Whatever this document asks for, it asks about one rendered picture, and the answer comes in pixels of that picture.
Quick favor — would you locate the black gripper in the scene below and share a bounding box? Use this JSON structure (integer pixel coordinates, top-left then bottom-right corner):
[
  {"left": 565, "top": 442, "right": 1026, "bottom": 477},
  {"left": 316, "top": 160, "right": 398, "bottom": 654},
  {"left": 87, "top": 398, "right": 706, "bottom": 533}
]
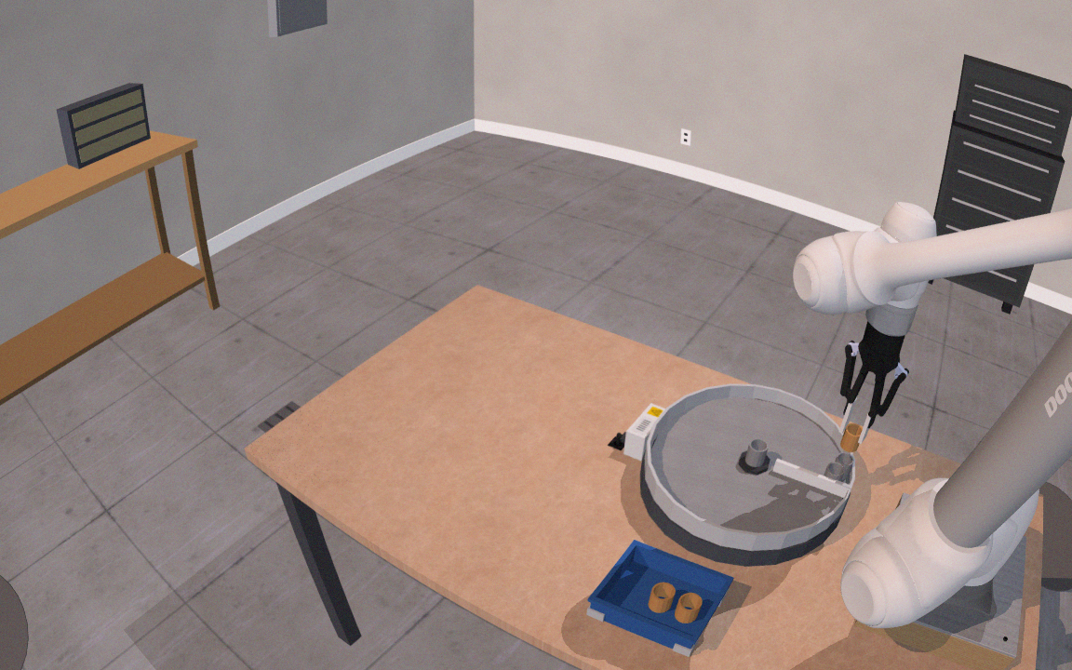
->
[{"left": 839, "top": 321, "right": 909, "bottom": 444}]

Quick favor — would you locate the blue square tray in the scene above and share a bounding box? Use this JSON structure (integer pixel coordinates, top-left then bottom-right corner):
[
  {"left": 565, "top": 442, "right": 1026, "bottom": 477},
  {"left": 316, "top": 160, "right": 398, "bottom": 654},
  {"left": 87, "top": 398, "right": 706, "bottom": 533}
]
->
[{"left": 586, "top": 540, "right": 734, "bottom": 657}]

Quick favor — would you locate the bronze bushing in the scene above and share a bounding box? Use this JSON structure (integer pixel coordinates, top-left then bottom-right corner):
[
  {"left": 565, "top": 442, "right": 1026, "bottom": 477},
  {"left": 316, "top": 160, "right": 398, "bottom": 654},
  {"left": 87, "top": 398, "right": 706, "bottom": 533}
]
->
[
  {"left": 649, "top": 583, "right": 676, "bottom": 613},
  {"left": 840, "top": 423, "right": 863, "bottom": 452},
  {"left": 675, "top": 593, "right": 703, "bottom": 623}
]

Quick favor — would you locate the grey metal bushing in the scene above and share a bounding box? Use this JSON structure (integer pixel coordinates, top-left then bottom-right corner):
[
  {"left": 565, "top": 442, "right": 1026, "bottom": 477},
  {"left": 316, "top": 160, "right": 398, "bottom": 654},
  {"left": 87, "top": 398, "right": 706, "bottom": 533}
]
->
[
  {"left": 835, "top": 452, "right": 854, "bottom": 480},
  {"left": 824, "top": 462, "right": 845, "bottom": 481},
  {"left": 745, "top": 438, "right": 769, "bottom": 467}
]

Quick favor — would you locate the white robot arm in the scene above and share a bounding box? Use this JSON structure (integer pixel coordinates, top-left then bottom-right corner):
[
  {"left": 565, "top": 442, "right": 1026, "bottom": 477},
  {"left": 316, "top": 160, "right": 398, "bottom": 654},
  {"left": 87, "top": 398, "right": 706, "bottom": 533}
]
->
[{"left": 793, "top": 202, "right": 1072, "bottom": 628}]

